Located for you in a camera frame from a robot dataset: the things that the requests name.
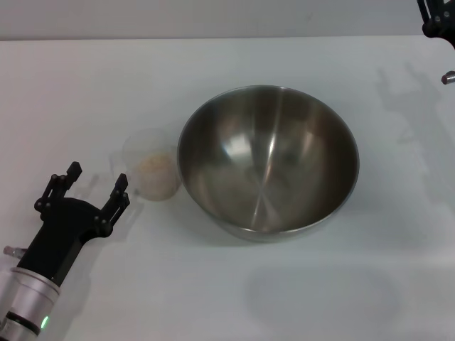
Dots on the stainless steel mixing bowl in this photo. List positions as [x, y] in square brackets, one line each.
[266, 167]

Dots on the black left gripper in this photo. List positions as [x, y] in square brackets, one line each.
[60, 234]

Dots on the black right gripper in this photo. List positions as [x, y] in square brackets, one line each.
[442, 28]

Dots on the clear plastic measuring cup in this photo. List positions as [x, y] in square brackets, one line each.
[142, 142]

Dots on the rice grains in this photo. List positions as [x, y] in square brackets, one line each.
[156, 174]

